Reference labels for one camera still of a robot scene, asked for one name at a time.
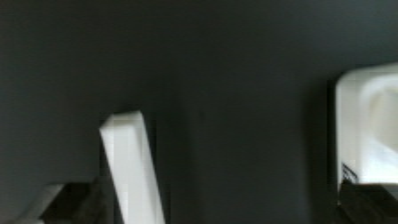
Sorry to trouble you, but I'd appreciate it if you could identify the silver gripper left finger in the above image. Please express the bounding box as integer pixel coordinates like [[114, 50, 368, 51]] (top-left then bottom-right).
[[16, 177, 123, 224]]

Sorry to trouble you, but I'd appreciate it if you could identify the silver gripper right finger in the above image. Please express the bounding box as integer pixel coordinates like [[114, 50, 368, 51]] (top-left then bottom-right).
[[336, 182, 398, 224]]

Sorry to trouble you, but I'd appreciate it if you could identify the white desk leg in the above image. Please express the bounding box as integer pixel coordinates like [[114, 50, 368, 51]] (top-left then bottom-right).
[[334, 61, 398, 188], [100, 112, 166, 224]]

